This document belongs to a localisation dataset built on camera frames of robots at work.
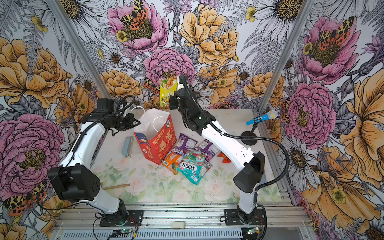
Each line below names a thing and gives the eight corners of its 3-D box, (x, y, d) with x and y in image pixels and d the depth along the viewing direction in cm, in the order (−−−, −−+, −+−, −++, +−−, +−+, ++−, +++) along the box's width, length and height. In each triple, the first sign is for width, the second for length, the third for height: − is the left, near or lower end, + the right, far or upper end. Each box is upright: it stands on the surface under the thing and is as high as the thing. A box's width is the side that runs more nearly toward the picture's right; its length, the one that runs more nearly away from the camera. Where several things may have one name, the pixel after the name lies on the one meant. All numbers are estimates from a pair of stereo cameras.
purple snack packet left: (170, 150, 99) (169, 148, 97) (181, 135, 107) (180, 133, 105) (187, 158, 95) (187, 156, 94) (197, 142, 103) (197, 140, 102)
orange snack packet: (161, 167, 93) (160, 165, 91) (171, 152, 99) (170, 150, 97) (175, 174, 90) (174, 172, 88) (184, 159, 96) (184, 157, 94)
